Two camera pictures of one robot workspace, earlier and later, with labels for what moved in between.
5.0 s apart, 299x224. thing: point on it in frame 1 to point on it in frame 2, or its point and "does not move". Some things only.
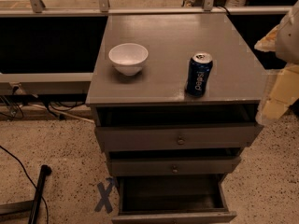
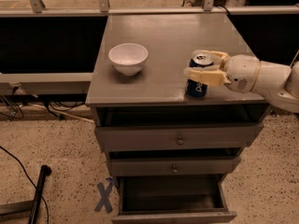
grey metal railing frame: x=37 y=8 does not move
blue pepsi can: x=200 y=68 does not move
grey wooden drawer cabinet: x=176 y=96 does not move
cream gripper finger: x=285 y=90 to x=241 y=76
